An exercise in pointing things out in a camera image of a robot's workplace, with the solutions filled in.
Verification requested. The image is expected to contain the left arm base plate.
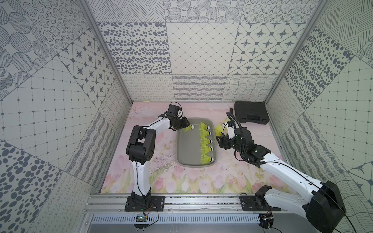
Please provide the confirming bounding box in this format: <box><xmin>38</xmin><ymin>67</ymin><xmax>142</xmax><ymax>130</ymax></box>
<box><xmin>125</xmin><ymin>195</ymin><xmax>165</xmax><ymax>212</ymax></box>

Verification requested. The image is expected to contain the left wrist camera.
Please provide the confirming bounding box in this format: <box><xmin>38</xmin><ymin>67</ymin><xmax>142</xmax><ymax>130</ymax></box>
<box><xmin>167</xmin><ymin>102</ymin><xmax>183</xmax><ymax>118</ymax></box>

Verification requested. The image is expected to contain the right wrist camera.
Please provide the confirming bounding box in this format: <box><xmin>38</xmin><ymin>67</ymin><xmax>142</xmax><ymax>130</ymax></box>
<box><xmin>226</xmin><ymin>112</ymin><xmax>243</xmax><ymax>140</ymax></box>

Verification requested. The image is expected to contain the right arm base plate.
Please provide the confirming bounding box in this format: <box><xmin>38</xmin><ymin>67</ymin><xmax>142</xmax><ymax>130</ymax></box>
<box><xmin>239</xmin><ymin>193</ymin><xmax>281</xmax><ymax>212</ymax></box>

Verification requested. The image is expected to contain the black plastic tool case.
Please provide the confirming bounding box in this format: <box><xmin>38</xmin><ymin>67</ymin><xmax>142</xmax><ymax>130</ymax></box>
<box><xmin>234</xmin><ymin>101</ymin><xmax>270</xmax><ymax>125</ymax></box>

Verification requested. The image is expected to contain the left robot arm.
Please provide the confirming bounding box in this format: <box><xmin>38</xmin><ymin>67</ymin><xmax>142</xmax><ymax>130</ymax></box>
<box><xmin>126</xmin><ymin>114</ymin><xmax>190</xmax><ymax>201</ymax></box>

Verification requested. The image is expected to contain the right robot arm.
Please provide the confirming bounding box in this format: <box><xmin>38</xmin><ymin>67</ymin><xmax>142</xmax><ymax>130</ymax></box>
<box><xmin>216</xmin><ymin>123</ymin><xmax>346</xmax><ymax>233</ymax></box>

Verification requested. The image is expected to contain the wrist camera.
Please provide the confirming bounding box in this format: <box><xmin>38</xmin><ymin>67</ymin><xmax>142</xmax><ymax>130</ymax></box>
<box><xmin>167</xmin><ymin>102</ymin><xmax>183</xmax><ymax>118</ymax></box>
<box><xmin>226</xmin><ymin>112</ymin><xmax>243</xmax><ymax>140</ymax></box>

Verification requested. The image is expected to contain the aluminium mounting rail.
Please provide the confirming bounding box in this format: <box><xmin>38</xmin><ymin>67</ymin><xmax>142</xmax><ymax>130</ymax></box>
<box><xmin>83</xmin><ymin>194</ymin><xmax>288</xmax><ymax>214</ymax></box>

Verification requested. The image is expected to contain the grey plastic storage box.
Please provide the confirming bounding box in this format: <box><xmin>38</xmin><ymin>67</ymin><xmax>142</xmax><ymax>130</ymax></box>
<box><xmin>176</xmin><ymin>118</ymin><xmax>217</xmax><ymax>168</ymax></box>

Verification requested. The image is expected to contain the yellow shuttlecock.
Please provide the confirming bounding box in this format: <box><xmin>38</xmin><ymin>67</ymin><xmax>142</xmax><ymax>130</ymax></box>
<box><xmin>214</xmin><ymin>119</ymin><xmax>230</xmax><ymax>136</ymax></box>
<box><xmin>201</xmin><ymin>145</ymin><xmax>214</xmax><ymax>154</ymax></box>
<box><xmin>200</xmin><ymin>154</ymin><xmax>214</xmax><ymax>165</ymax></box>
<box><xmin>184</xmin><ymin>125</ymin><xmax>195</xmax><ymax>132</ymax></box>
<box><xmin>200</xmin><ymin>137</ymin><xmax>213</xmax><ymax>146</ymax></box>
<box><xmin>199</xmin><ymin>122</ymin><xmax>210</xmax><ymax>131</ymax></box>
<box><xmin>200</xmin><ymin>130</ymin><xmax>211</xmax><ymax>137</ymax></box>

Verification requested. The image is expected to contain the green circuit board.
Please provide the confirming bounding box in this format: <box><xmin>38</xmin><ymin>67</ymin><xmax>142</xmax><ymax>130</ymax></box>
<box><xmin>136</xmin><ymin>215</ymin><xmax>148</xmax><ymax>222</ymax></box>

